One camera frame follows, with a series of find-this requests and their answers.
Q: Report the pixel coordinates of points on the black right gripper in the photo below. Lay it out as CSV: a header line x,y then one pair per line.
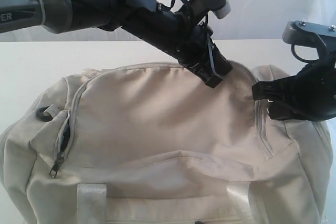
x,y
313,88

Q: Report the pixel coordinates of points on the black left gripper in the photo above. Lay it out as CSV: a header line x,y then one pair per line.
x,y
189,44

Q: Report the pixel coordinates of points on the beige duffel bag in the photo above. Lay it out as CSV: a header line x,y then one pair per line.
x,y
152,143

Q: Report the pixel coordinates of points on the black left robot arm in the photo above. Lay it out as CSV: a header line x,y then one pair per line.
x,y
62,16

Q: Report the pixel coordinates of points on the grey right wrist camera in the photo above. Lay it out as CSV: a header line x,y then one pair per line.
x,y
306,32

